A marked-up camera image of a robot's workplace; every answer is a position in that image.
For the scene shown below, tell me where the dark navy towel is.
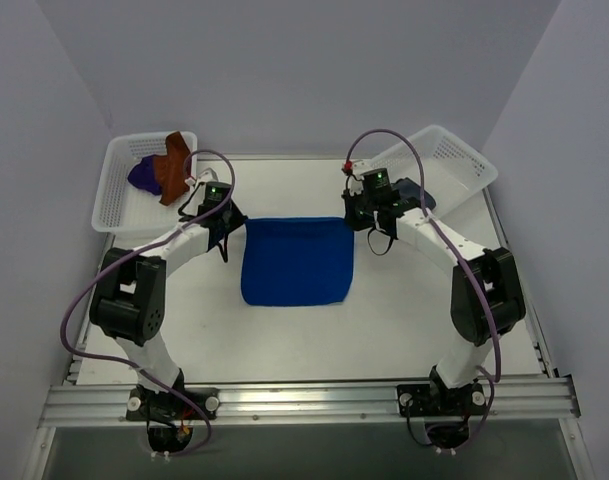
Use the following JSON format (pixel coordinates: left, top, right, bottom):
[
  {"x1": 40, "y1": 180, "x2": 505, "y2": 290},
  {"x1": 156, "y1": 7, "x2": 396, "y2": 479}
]
[{"x1": 392, "y1": 177, "x2": 437, "y2": 211}]

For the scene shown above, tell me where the bright blue towel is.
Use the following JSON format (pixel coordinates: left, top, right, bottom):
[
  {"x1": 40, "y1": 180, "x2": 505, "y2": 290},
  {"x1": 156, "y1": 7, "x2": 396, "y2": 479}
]
[{"x1": 240, "y1": 217, "x2": 355, "y2": 307}]

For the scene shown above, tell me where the brown towel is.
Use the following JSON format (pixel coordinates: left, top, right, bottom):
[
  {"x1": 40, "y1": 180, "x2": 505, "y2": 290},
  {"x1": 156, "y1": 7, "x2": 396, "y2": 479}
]
[{"x1": 153, "y1": 131, "x2": 190, "y2": 206}]

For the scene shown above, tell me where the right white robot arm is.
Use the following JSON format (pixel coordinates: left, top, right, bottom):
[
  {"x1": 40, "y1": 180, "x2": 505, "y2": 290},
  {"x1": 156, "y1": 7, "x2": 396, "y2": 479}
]
[{"x1": 341, "y1": 168, "x2": 526, "y2": 390}]

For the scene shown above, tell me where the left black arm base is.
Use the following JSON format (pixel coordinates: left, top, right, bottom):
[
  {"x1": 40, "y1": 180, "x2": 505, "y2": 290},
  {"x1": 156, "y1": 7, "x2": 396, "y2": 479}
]
[{"x1": 125, "y1": 385, "x2": 203, "y2": 454}]

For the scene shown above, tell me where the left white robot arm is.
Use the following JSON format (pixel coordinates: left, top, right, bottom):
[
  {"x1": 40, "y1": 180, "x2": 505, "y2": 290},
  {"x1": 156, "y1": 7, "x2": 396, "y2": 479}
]
[{"x1": 89, "y1": 181, "x2": 247, "y2": 394}]

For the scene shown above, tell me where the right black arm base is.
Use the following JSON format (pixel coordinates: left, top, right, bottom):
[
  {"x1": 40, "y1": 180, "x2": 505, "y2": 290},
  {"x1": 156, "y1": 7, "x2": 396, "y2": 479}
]
[{"x1": 396, "y1": 369, "x2": 494, "y2": 455}]

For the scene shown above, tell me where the right white plastic basket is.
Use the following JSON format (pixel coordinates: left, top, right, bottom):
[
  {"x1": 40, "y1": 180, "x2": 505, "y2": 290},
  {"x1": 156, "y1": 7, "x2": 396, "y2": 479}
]
[{"x1": 369, "y1": 125, "x2": 498, "y2": 218}]

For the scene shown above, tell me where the white plastic basket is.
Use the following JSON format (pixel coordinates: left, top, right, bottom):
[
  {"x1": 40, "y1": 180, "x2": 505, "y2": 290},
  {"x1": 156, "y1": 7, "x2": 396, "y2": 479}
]
[
  {"x1": 369, "y1": 125, "x2": 498, "y2": 218},
  {"x1": 92, "y1": 131, "x2": 198, "y2": 237}
]

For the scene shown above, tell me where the purple towel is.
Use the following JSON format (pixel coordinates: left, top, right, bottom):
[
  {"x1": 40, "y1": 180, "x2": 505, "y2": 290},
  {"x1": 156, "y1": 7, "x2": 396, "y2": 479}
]
[{"x1": 127, "y1": 155, "x2": 162, "y2": 196}]

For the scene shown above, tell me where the left white plastic basket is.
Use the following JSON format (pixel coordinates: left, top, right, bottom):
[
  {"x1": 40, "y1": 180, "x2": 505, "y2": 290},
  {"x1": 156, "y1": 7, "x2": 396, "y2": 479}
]
[{"x1": 92, "y1": 131, "x2": 198, "y2": 237}]

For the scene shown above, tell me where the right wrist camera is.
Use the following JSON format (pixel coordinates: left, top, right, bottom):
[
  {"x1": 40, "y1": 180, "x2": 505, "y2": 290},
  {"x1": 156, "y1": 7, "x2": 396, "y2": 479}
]
[{"x1": 342, "y1": 160, "x2": 372, "y2": 196}]

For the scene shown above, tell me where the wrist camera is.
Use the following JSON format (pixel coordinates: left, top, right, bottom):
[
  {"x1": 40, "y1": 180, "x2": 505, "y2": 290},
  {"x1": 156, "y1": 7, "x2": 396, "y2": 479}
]
[
  {"x1": 342, "y1": 160, "x2": 372, "y2": 196},
  {"x1": 185, "y1": 168, "x2": 218, "y2": 189}
]

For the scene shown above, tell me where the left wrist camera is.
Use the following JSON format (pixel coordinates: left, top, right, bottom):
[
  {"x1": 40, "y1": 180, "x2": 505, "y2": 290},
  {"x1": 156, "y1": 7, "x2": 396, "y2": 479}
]
[{"x1": 185, "y1": 168, "x2": 218, "y2": 189}]

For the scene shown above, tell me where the aluminium front rail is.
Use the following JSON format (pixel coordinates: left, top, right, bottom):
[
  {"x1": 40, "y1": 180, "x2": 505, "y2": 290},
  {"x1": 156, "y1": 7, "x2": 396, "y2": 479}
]
[{"x1": 39, "y1": 376, "x2": 580, "y2": 428}]

